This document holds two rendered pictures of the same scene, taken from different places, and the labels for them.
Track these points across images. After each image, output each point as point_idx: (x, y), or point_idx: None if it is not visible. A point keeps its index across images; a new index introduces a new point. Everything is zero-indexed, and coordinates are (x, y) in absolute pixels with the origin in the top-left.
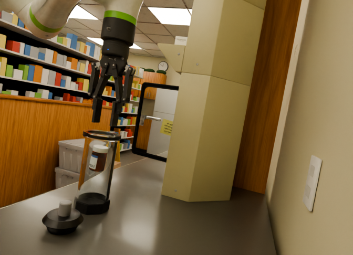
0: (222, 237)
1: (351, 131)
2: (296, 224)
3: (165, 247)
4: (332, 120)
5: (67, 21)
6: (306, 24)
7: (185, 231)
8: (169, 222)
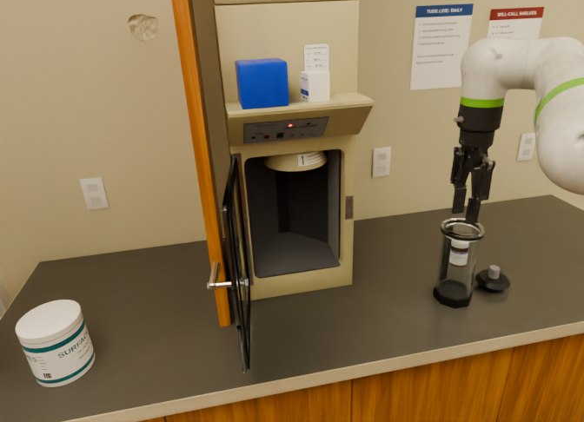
0: (377, 235)
1: (419, 128)
2: (360, 195)
3: (428, 247)
4: (393, 125)
5: (533, 121)
6: (211, 3)
7: (396, 248)
8: (397, 258)
